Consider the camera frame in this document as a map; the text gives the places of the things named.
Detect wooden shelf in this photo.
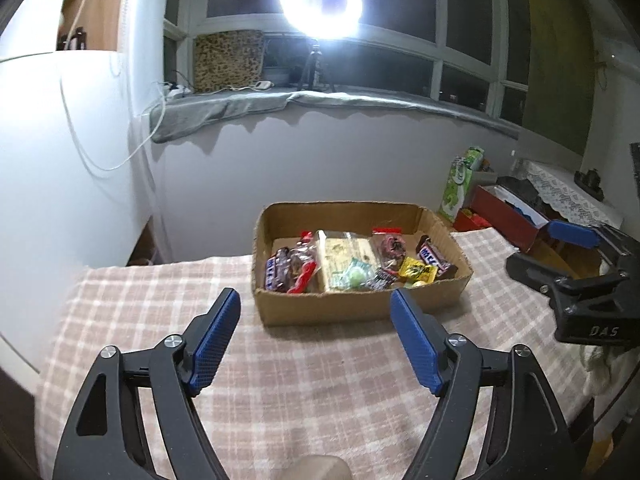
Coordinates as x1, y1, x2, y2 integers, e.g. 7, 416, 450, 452
55, 0, 133, 53

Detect white window frame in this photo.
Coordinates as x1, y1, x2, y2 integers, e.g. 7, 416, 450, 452
165, 0, 531, 128

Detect black tripod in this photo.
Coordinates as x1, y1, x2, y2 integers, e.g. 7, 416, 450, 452
298, 40, 337, 93

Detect date cake packet red ends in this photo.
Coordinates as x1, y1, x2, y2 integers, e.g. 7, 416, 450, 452
371, 227, 408, 268
292, 230, 318, 295

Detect green paper bag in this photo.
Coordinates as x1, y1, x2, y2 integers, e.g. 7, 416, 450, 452
439, 146, 486, 221

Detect person's right forearm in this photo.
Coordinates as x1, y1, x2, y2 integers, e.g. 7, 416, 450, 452
580, 344, 633, 408

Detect brown chocolate bar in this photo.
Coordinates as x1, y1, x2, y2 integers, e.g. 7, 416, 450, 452
416, 235, 460, 278

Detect black patterned snack packet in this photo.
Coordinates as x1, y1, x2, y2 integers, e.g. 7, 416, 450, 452
370, 267, 398, 291

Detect chocolate bar blue label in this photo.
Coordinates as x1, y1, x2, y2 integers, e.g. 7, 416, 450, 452
264, 246, 293, 292

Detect white lace tablecloth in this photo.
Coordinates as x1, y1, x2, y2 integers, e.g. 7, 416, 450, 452
520, 159, 626, 228

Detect white cable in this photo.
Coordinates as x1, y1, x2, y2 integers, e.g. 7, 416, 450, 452
59, 0, 168, 173

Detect red cardboard box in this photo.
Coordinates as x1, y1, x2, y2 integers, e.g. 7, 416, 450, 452
452, 184, 556, 253

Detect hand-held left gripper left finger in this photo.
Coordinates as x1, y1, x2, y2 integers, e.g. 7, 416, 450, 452
52, 287, 242, 480

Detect yellow candy packet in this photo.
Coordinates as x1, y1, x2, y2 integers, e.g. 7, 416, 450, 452
397, 256, 439, 285

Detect dark figurine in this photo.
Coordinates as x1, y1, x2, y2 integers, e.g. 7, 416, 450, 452
574, 167, 606, 196

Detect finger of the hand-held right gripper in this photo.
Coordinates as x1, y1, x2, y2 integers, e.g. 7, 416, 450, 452
547, 219, 636, 252
506, 251, 630, 297

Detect yellow cracker packet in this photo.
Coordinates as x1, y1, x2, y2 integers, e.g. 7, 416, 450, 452
315, 229, 377, 292

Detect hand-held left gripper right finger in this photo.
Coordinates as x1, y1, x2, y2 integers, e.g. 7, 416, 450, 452
389, 287, 573, 480

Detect leopard print box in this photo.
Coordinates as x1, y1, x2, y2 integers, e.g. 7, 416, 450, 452
192, 30, 266, 93

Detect grey windowsill cloth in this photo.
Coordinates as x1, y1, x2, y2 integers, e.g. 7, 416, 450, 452
150, 91, 521, 143

